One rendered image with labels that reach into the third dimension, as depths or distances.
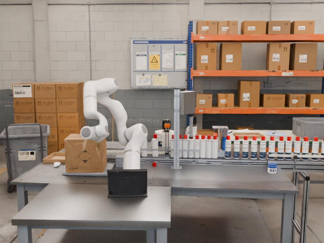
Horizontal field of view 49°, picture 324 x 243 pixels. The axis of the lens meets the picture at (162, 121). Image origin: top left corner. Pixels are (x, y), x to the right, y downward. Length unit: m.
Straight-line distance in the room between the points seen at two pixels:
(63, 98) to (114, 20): 2.18
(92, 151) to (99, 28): 5.11
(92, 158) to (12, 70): 5.60
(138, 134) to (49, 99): 4.00
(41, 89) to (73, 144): 3.63
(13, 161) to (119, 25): 3.79
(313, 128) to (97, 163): 2.79
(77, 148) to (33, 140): 2.20
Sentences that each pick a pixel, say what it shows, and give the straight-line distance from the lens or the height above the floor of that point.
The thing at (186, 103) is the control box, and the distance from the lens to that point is 2.97.
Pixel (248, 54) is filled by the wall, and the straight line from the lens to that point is 7.69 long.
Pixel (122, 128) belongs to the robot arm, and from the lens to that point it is 2.64.
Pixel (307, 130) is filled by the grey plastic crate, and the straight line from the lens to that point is 4.66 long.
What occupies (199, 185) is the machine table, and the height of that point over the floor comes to 0.83.
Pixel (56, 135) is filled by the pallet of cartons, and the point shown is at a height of 0.50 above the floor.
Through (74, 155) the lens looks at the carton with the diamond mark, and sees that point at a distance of 2.89.
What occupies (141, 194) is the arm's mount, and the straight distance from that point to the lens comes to 2.40.
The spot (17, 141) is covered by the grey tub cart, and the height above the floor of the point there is 0.71.
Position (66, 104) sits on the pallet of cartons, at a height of 1.04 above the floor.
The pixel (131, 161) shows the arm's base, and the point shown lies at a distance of 2.46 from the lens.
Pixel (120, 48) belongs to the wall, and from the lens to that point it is 7.62.
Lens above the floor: 1.68
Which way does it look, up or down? 9 degrees down
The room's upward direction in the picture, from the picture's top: straight up
